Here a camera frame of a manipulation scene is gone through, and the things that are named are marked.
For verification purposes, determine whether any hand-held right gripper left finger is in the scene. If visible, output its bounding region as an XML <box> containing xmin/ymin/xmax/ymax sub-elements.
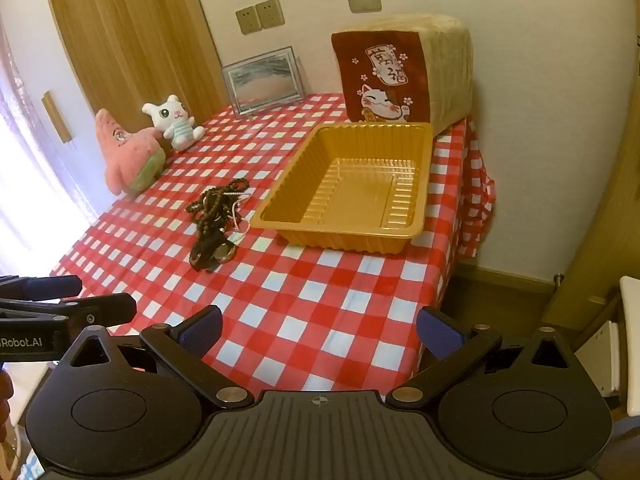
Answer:
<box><xmin>57</xmin><ymin>305</ymin><xmax>255</xmax><ymax>411</ymax></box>

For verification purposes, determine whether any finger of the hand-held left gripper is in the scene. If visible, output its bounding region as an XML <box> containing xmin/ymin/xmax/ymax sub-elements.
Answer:
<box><xmin>0</xmin><ymin>275</ymin><xmax>83</xmax><ymax>301</ymax></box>
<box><xmin>0</xmin><ymin>294</ymin><xmax>138</xmax><ymax>327</ymax></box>

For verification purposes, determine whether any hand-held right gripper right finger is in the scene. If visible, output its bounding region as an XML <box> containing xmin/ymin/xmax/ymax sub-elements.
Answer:
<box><xmin>386</xmin><ymin>306</ymin><xmax>581</xmax><ymax>410</ymax></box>

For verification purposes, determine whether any black strap watch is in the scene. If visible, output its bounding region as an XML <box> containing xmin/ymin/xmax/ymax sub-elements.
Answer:
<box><xmin>190</xmin><ymin>230</ymin><xmax>240</xmax><ymax>272</ymax></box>

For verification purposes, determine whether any yellow plastic tray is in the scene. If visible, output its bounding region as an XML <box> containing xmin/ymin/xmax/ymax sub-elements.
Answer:
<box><xmin>248</xmin><ymin>121</ymin><xmax>434</xmax><ymax>256</ymax></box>

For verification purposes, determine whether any red white checkered tablecloth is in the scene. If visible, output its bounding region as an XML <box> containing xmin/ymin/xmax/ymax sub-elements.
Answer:
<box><xmin>47</xmin><ymin>91</ymin><xmax>496</xmax><ymax>396</ymax></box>

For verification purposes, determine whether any white sliding door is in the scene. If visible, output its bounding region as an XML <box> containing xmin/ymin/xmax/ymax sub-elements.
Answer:
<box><xmin>0</xmin><ymin>25</ymin><xmax>116</xmax><ymax>281</ymax></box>

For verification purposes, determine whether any pink starfish plush toy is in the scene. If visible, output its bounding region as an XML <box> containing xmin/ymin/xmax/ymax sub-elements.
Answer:
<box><xmin>95</xmin><ymin>108</ymin><xmax>166</xmax><ymax>196</ymax></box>

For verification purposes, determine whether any white chair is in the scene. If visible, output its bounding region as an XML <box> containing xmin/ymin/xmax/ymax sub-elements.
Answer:
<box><xmin>570</xmin><ymin>275</ymin><xmax>640</xmax><ymax>411</ymax></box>

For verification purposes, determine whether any white bunny plush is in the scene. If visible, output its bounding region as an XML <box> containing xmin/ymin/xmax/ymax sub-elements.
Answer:
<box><xmin>141</xmin><ymin>94</ymin><xmax>206</xmax><ymax>153</ymax></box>

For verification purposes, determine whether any wooden room door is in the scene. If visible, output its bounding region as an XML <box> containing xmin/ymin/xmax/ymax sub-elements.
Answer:
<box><xmin>542</xmin><ymin>105</ymin><xmax>640</xmax><ymax>346</ymax></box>

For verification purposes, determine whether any clear framed sand picture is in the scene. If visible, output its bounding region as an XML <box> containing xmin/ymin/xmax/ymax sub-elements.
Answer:
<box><xmin>221</xmin><ymin>46</ymin><xmax>304</xmax><ymax>115</ymax></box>

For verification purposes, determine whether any bread-shaped cat print pillow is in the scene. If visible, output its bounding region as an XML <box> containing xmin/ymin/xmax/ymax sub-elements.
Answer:
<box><xmin>330</xmin><ymin>14</ymin><xmax>475</xmax><ymax>137</ymax></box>

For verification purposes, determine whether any wooden wardrobe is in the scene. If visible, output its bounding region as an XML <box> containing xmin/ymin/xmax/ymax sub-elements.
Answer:
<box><xmin>40</xmin><ymin>0</ymin><xmax>231</xmax><ymax>131</ymax></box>

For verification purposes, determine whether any white pearl necklace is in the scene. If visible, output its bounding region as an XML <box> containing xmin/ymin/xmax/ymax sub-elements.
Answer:
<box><xmin>212</xmin><ymin>187</ymin><xmax>251</xmax><ymax>248</ymax></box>

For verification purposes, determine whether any wooden bar handle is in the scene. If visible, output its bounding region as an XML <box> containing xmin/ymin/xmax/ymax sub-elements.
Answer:
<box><xmin>41</xmin><ymin>91</ymin><xmax>73</xmax><ymax>143</ymax></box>

